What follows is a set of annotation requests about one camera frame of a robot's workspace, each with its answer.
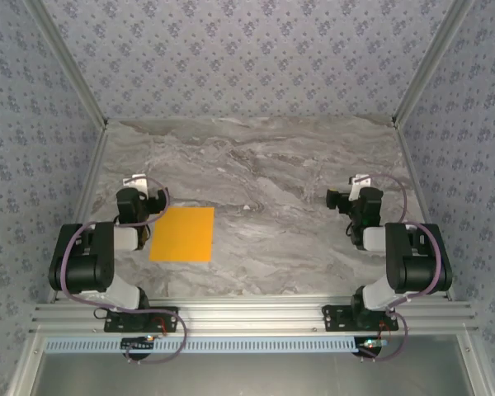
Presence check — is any steel sheet tray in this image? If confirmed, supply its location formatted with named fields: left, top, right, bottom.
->
left=12, top=332, right=494, bottom=396

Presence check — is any small black controller board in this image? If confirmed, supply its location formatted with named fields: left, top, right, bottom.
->
left=120, top=335, right=156, bottom=366
left=353, top=336, right=391, bottom=365

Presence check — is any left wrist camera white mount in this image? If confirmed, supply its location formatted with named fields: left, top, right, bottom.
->
left=122, top=173, right=149, bottom=191

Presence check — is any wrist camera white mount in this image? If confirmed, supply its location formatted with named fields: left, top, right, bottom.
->
left=349, top=174, right=373, bottom=199
left=122, top=173, right=149, bottom=191

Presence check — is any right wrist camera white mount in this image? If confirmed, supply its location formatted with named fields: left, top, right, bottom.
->
left=349, top=174, right=373, bottom=199

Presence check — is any aluminium table side rail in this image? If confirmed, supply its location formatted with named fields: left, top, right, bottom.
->
left=394, top=123, right=457, bottom=302
left=47, top=123, right=111, bottom=304

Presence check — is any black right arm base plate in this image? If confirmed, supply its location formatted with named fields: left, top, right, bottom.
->
left=321, top=304, right=399, bottom=332

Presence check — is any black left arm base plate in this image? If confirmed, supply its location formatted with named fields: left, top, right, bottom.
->
left=103, top=306, right=179, bottom=333

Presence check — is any aluminium cross rail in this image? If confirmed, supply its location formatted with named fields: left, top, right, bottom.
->
left=29, top=299, right=479, bottom=334

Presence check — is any aluminium frame post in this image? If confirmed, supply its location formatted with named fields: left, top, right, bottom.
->
left=24, top=0, right=110, bottom=130
left=390, top=0, right=478, bottom=130

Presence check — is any slotted pale cable duct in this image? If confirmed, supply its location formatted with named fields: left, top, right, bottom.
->
left=44, top=336, right=366, bottom=354

